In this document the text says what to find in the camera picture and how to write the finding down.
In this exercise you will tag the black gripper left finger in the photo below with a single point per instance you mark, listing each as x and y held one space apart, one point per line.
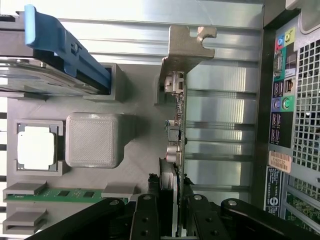
145 220

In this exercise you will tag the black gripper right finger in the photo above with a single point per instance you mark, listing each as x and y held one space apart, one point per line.
205 220

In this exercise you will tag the grey parts rack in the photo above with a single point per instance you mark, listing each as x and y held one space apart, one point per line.
95 180

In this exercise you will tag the green RAM stick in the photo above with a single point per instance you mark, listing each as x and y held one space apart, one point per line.
50 194

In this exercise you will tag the silver CPU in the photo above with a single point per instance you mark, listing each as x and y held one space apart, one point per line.
36 147

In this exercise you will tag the black open PC case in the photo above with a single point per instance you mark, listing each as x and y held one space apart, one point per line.
300 100

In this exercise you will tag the hard disk with blue bracket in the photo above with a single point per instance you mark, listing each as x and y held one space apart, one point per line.
50 75

